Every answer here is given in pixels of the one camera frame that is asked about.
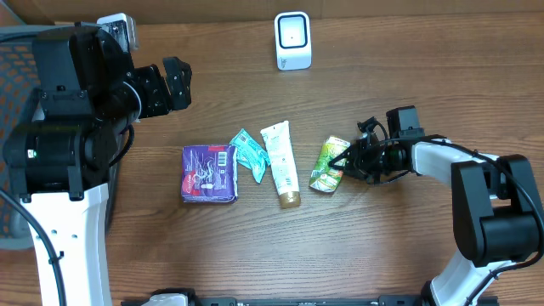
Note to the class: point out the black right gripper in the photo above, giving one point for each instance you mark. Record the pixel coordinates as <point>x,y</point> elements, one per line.
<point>359,163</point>

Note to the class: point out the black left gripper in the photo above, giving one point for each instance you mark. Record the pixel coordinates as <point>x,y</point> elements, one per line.
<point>161,101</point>

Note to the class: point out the green tea drink carton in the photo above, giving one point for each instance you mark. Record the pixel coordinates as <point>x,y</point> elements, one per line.
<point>323,177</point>

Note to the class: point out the white tube gold cap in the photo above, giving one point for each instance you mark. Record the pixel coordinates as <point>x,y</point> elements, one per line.
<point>278,144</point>

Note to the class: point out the teal snack packet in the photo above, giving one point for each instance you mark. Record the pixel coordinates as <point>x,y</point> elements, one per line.
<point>251,154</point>

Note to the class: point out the purple pad package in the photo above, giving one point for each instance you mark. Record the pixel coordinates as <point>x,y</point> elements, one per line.
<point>209,174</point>

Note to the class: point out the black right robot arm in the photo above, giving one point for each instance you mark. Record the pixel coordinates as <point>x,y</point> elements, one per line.
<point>495,203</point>

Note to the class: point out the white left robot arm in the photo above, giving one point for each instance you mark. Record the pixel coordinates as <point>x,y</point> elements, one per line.
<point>59,166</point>

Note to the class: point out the white barcode scanner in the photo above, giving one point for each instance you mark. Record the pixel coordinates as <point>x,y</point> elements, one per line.
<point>293,41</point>

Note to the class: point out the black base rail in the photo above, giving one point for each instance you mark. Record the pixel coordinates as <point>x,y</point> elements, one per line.
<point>188,296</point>

